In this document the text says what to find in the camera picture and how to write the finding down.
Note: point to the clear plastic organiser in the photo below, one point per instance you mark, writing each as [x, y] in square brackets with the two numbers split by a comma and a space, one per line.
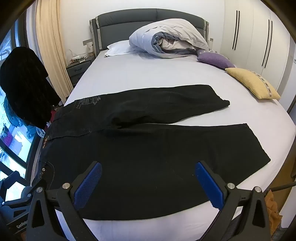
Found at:
[79, 58]

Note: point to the orange cloth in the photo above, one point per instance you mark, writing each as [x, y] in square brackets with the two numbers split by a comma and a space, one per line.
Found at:
[272, 213]

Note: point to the black hanging garment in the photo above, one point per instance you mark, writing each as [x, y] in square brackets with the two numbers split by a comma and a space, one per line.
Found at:
[23, 85]

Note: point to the wall switch panel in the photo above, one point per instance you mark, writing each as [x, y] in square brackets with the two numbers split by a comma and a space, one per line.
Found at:
[87, 42]

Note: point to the grey upholstered headboard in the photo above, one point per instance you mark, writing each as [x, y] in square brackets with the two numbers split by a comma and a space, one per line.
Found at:
[120, 25]

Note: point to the purple cushion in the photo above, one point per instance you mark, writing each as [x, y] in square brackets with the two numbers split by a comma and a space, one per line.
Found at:
[215, 60]

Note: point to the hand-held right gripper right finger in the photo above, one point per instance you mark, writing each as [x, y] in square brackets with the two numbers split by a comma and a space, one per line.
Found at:
[209, 185]

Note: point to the white and grey duvet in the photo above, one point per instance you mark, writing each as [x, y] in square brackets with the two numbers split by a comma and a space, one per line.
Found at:
[148, 34]

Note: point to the bed with white sheet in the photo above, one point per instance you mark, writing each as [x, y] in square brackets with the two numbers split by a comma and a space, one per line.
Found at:
[150, 69]

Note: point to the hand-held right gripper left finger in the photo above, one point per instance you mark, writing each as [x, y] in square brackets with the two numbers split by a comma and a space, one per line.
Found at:
[89, 183]

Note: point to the yellow cushion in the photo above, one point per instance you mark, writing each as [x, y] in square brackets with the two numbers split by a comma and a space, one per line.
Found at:
[249, 80]

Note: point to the white pillow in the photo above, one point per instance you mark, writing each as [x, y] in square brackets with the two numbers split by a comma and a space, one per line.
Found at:
[118, 47]

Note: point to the cream curtain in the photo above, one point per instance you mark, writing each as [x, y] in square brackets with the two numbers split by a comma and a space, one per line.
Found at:
[50, 46]

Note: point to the large window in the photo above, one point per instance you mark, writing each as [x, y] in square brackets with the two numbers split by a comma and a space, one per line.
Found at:
[13, 143]

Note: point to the black pants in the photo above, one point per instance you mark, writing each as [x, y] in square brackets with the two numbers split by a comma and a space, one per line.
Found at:
[150, 150]

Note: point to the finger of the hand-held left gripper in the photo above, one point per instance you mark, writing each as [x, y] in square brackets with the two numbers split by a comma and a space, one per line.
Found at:
[10, 179]
[22, 197]

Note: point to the white wardrobe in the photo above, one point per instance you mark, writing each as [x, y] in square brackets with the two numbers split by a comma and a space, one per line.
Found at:
[252, 34]

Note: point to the grey nightstand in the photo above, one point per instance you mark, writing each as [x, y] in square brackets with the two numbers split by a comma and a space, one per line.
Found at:
[76, 71]

